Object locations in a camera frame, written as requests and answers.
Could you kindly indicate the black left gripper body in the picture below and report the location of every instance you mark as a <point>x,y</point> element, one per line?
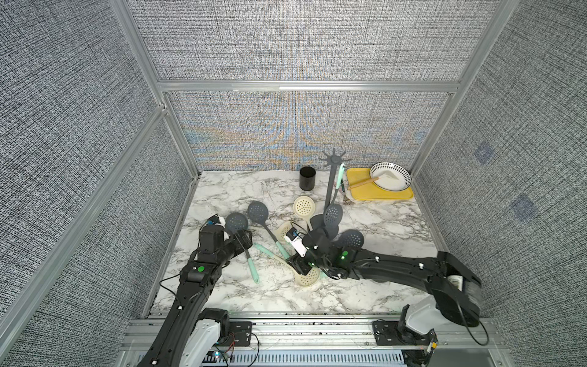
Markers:
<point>232,247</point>

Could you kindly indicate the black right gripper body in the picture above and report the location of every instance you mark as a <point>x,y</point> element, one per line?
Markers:
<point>303,264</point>

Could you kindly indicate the cream skimmer long handle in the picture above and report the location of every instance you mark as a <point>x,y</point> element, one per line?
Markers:
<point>311,278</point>

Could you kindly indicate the dark grey utensil rack stand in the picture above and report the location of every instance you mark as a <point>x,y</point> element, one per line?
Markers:
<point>333,160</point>

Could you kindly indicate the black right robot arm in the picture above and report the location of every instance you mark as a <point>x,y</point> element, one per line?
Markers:
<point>454,291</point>

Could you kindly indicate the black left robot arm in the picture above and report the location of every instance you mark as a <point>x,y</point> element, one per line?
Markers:
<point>217,247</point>

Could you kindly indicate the black cup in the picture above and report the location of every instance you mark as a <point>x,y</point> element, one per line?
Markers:
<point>307,178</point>

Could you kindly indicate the yellow tray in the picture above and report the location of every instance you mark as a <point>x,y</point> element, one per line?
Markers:
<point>370,191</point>

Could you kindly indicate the white patterned plate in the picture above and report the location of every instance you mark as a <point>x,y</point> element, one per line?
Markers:
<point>402,182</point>

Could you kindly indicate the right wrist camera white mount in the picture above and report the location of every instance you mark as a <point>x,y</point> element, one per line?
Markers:
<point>294,238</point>

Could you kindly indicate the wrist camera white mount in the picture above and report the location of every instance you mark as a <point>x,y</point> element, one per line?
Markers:
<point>294,238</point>
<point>215,220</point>

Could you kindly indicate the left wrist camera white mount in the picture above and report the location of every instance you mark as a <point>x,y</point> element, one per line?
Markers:
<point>215,220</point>

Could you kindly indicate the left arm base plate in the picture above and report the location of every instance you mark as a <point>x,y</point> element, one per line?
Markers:
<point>238,334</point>

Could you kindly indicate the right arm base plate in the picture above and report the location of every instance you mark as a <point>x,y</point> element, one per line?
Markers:
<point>388,333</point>

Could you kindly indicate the white spatula wooden handle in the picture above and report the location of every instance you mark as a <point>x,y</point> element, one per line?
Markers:
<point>372,180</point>

